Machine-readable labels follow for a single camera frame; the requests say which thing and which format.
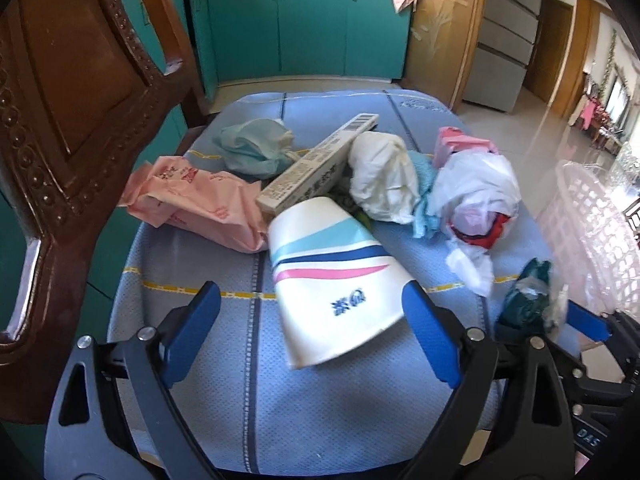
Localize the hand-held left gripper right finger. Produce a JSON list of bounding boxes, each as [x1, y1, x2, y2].
[[401, 279, 577, 480]]

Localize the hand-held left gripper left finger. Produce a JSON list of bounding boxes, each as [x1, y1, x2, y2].
[[45, 281, 226, 480]]

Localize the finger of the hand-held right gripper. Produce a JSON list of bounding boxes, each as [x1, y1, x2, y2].
[[566, 300, 640, 357], [494, 322, 533, 350]]

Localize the dark green plastic wrapper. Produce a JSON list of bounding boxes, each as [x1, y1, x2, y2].
[[495, 258, 571, 336]]

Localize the pink plastic laundry basket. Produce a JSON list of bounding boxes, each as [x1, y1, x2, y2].
[[537, 159, 640, 321]]

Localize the striped white paper cup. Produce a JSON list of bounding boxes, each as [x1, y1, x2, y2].
[[267, 197, 418, 371]]

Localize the pink printed plastic bag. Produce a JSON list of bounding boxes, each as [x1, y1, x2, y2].
[[117, 156, 271, 253]]

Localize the white and red plastic bag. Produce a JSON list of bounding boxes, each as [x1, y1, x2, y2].
[[427, 152, 523, 297]]

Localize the blue mesh cloth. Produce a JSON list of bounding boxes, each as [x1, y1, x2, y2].
[[407, 150, 443, 238]]

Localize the pink carton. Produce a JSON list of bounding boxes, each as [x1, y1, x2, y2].
[[432, 126, 501, 168]]

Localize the light green plastic bag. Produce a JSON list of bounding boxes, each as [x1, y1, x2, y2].
[[212, 117, 296, 178]]

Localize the long beige cardboard box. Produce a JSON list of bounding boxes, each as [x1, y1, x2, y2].
[[255, 112, 380, 216]]

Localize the pink hanging clothes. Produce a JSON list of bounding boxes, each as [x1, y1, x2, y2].
[[580, 100, 608, 131]]

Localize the green garland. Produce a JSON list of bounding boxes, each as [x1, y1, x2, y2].
[[597, 30, 621, 106]]

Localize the brown wooden door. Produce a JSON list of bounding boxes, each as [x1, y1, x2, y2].
[[522, 0, 576, 103]]

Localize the wooden frosted glass partition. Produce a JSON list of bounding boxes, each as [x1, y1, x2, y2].
[[400, 0, 488, 111]]

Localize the silver refrigerator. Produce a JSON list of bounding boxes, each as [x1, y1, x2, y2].
[[462, 0, 548, 113]]

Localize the carved wooden chair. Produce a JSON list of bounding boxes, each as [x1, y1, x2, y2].
[[0, 0, 208, 426]]

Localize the teal kitchen cabinets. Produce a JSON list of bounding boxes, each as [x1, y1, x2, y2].
[[117, 0, 413, 106]]

